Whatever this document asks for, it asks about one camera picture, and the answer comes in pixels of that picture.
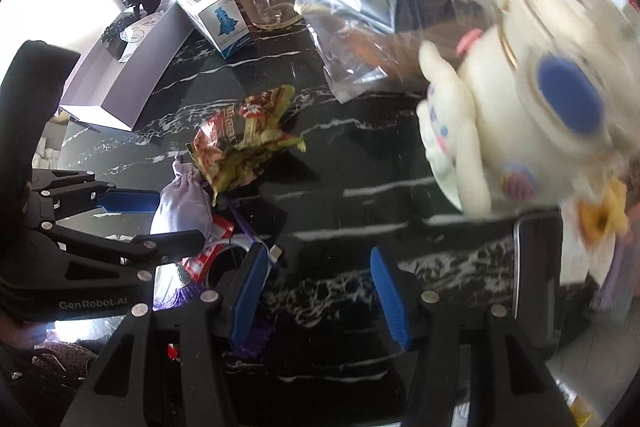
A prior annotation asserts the red white spicy snack packet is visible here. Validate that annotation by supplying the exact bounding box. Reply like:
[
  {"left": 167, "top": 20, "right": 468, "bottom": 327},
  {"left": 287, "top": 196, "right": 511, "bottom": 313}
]
[{"left": 181, "top": 215, "right": 234, "bottom": 284}]

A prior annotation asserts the lavender drawstring pouch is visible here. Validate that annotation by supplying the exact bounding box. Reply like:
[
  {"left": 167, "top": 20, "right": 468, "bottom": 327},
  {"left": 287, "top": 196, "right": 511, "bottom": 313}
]
[{"left": 151, "top": 159, "right": 215, "bottom": 246}]

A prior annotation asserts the white usb cable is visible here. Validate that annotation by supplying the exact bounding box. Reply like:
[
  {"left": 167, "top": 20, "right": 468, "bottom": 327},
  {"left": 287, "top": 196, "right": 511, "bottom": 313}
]
[{"left": 209, "top": 233, "right": 284, "bottom": 268}]

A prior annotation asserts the white printed snack packet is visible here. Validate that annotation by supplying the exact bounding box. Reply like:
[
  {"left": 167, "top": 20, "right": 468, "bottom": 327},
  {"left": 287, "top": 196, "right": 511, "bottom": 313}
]
[{"left": 118, "top": 11, "right": 164, "bottom": 63}]

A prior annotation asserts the black polka dot scrunchie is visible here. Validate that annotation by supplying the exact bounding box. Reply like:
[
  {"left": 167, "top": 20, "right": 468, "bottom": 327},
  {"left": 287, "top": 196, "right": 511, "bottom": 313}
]
[{"left": 101, "top": 12, "right": 138, "bottom": 60}]

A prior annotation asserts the left hand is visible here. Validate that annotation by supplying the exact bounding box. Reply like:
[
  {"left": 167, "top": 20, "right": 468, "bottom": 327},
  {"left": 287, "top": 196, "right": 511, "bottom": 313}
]
[{"left": 0, "top": 312, "right": 47, "bottom": 350}]

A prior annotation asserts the white open gift box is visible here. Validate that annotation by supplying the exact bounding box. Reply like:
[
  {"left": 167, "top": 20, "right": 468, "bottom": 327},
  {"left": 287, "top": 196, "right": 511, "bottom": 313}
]
[{"left": 60, "top": 4, "right": 193, "bottom": 131}]

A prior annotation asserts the black smartphone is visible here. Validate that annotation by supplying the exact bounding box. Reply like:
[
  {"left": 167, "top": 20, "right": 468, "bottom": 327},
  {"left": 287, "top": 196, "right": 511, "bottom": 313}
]
[{"left": 513, "top": 210, "right": 565, "bottom": 360}]

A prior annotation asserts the yellow pastry on tissue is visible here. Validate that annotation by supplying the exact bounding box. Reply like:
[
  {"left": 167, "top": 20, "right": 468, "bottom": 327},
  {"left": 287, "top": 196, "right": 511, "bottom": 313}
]
[{"left": 560, "top": 179, "right": 628, "bottom": 286}]

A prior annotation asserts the white blue medicine box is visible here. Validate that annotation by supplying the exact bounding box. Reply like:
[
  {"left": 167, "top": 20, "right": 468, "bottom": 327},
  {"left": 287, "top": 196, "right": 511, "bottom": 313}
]
[{"left": 176, "top": 0, "right": 250, "bottom": 58}]

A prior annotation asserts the white cartoon dog cup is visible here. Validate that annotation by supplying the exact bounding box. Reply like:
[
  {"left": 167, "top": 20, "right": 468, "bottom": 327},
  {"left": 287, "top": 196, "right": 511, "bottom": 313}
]
[{"left": 416, "top": 0, "right": 639, "bottom": 219}]

